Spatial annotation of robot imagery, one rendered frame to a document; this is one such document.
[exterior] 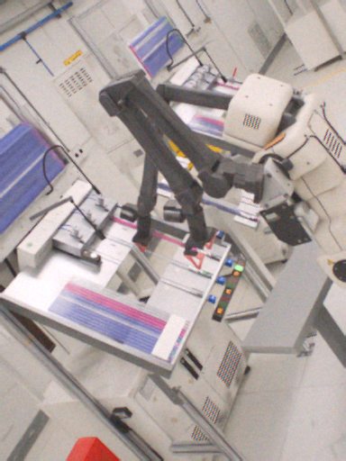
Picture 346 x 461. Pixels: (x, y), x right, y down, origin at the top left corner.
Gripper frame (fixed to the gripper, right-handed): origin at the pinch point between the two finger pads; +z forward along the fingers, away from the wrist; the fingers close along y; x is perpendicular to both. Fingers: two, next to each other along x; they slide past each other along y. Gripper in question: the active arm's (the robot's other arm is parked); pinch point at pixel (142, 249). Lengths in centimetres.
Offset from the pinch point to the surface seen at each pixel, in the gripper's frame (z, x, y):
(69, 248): -5.0, -25.3, 16.9
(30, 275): -1.3, -33.5, 34.2
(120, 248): 0.2, -8.9, 3.7
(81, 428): 77, -7, 49
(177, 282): 1.8, 19.9, 9.1
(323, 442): 43, 95, 29
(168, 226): 1.2, 3.5, -19.2
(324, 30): 69, 11, -451
